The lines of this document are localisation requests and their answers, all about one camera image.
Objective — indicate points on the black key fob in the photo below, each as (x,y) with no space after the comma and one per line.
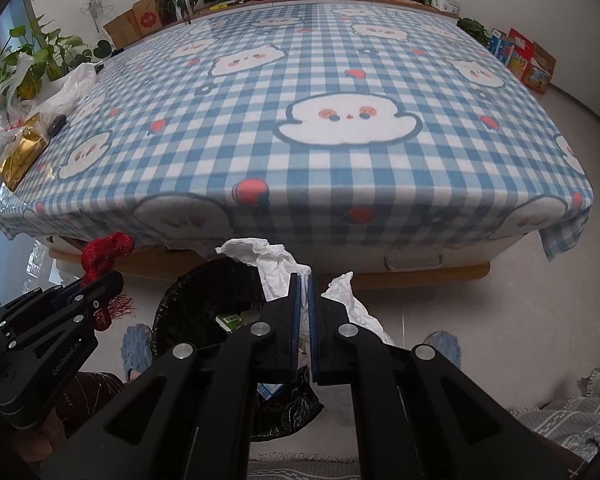
(56,125)

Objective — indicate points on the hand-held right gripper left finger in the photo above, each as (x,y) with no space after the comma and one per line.
(277,330)

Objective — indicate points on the bin with black liner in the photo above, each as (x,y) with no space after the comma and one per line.
(190,305)

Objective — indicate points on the grey patterned rug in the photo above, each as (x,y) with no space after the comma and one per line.
(570,410)

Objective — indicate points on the person's left hand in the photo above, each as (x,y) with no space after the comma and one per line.
(45,437)

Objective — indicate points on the blue checked printed tablecloth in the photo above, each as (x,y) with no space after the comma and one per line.
(330,185)

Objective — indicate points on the blue white printed carton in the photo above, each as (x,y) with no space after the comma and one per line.
(501,49)

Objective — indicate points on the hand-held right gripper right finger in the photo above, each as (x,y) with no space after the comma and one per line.
(330,340)

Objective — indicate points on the large leafy potted plant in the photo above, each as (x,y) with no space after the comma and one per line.
(40,55)

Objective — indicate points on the person's dark trouser leg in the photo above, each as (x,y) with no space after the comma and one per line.
(95,390)

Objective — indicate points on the red mesh net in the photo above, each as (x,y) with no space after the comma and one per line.
(105,250)

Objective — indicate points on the white tissue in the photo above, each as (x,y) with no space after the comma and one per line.
(275,270)

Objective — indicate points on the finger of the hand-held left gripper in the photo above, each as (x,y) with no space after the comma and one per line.
(70,315)
(35,305)

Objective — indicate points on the small potted floor plant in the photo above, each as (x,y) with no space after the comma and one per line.
(472,30)

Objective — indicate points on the small gold foil packet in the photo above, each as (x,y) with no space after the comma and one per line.
(22,152)

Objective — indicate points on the red colourful open carton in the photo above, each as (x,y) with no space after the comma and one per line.
(530,67)

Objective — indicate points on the clear red printed plastic bag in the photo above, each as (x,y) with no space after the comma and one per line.
(0,125)

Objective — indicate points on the blue slipper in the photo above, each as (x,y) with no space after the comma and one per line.
(137,350)
(445,347)

